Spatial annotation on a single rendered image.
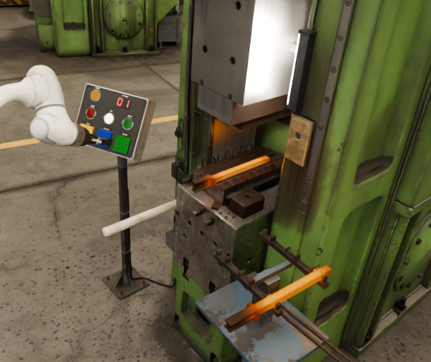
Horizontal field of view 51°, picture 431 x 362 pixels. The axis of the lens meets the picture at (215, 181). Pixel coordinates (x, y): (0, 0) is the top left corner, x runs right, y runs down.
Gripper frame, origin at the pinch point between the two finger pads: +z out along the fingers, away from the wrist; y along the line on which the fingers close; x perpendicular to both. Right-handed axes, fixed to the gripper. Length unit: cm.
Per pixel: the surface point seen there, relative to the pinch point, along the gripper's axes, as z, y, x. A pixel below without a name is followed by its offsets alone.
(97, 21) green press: 344, -283, 130
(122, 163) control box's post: 31.6, -8.0, -9.5
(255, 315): -36, 87, -33
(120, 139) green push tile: 12.4, -1.1, 2.1
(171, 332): 57, 32, -90
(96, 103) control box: 13.1, -18.5, 15.0
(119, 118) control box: 13.1, -4.8, 11.2
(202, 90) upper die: -4.5, 37.9, 29.8
